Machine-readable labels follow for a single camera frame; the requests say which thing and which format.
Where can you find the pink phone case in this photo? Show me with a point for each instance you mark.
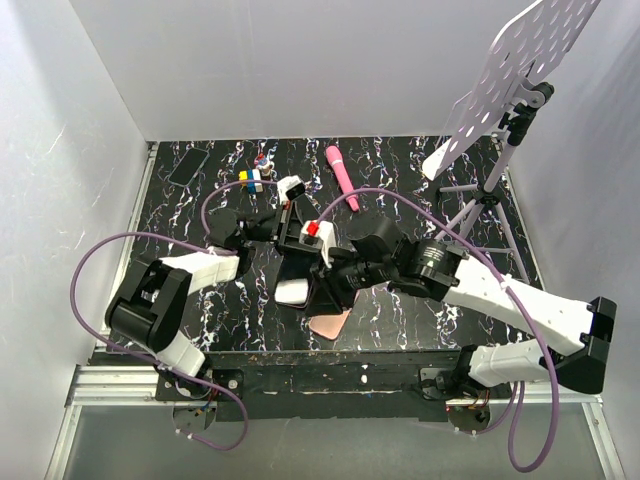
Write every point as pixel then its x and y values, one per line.
pixel 329 326

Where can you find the purple music stand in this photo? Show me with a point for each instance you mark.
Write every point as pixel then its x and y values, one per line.
pixel 508 94

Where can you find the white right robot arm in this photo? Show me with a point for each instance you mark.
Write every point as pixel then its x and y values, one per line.
pixel 570 338

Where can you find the aluminium frame rail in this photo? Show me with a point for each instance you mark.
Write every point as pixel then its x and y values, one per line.
pixel 93 292

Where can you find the small toy figure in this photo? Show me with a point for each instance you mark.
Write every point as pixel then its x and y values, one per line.
pixel 264 165

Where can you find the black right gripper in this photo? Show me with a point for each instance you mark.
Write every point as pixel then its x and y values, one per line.
pixel 329 298

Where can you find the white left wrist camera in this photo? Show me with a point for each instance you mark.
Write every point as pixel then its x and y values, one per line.
pixel 289 188

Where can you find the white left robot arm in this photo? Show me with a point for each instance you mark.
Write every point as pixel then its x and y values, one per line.
pixel 149 304

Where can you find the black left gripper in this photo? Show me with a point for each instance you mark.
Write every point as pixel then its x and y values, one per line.
pixel 290 227

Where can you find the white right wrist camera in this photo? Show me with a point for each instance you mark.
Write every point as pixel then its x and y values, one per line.
pixel 319 235

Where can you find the black smartphone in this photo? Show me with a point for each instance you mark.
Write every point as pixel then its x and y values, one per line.
pixel 294 280

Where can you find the pink cylindrical wand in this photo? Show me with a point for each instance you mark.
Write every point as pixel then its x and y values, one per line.
pixel 336 162

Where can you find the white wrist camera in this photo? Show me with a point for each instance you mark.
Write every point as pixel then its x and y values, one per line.
pixel 289 188
pixel 319 235

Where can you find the dark phone blue case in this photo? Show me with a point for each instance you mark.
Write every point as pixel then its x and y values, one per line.
pixel 188 167

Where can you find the colourful toy block stack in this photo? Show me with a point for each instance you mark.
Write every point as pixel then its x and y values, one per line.
pixel 252 180

